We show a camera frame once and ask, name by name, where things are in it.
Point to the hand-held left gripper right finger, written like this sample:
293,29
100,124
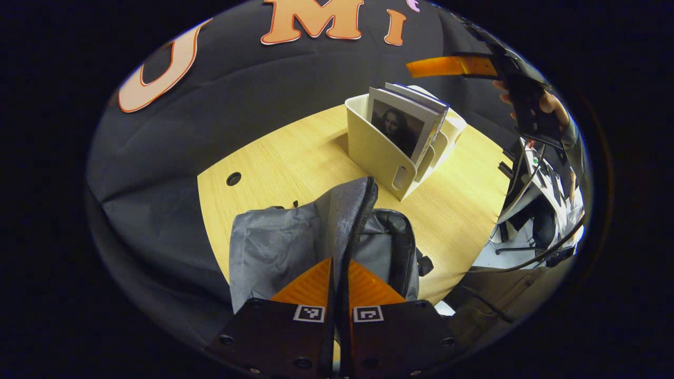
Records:
346,342

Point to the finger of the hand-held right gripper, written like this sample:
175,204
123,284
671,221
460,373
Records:
453,66

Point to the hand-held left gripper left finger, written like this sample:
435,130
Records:
330,342

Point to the blue book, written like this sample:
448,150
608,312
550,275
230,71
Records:
416,93

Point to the portrait cover book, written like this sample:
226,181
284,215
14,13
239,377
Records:
397,126

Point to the grey schoolbag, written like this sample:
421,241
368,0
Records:
274,247

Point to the white bookshelf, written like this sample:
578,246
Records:
371,152

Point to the cluttered white desk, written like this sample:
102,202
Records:
532,195

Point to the person's olive trousers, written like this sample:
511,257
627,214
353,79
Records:
500,300

